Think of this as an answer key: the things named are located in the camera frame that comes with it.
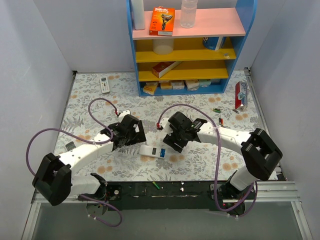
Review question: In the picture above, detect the yellow red small box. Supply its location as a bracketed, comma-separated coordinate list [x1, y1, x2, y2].
[142, 81, 159, 96]

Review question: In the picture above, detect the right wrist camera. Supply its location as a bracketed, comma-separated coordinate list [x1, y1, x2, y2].
[156, 117, 173, 136]

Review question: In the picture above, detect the white translucent cup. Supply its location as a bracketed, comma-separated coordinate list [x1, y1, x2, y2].
[152, 38, 174, 55]

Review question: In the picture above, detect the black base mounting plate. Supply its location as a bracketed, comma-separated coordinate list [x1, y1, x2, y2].
[77, 180, 258, 212]

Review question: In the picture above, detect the clear plastic bottle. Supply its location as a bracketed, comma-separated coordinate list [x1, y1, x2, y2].
[180, 0, 198, 29]

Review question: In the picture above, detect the white air conditioner remote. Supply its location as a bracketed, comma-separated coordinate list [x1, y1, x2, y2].
[99, 77, 110, 94]

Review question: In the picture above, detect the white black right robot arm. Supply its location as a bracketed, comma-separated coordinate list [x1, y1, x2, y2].
[157, 111, 283, 199]

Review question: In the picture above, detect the blue shelf unit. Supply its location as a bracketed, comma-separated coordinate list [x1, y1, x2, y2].
[126, 0, 258, 97]

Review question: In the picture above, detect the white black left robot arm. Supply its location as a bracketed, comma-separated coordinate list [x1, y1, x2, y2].
[32, 113, 146, 206]

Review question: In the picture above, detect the grey calculator remote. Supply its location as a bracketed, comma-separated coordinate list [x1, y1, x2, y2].
[64, 141, 76, 152]

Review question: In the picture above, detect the tissue pack green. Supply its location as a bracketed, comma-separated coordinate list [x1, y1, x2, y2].
[198, 79, 212, 88]

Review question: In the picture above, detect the red toothpaste box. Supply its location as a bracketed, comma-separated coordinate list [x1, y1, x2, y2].
[235, 81, 248, 111]

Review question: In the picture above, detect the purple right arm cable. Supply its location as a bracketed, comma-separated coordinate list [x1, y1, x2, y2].
[157, 103, 258, 218]

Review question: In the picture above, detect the white bottle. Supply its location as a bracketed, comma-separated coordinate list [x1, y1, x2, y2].
[131, 0, 145, 30]

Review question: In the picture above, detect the aluminium frame rail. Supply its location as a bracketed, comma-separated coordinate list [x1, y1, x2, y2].
[256, 181, 301, 202]

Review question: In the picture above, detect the orange razor box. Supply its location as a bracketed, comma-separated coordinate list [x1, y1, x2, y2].
[149, 6, 176, 37]

